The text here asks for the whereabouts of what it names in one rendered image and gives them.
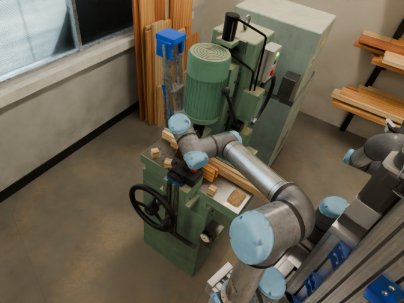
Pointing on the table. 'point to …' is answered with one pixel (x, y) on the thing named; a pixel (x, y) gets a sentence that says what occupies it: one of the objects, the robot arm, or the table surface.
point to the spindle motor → (205, 82)
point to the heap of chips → (236, 198)
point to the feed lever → (232, 112)
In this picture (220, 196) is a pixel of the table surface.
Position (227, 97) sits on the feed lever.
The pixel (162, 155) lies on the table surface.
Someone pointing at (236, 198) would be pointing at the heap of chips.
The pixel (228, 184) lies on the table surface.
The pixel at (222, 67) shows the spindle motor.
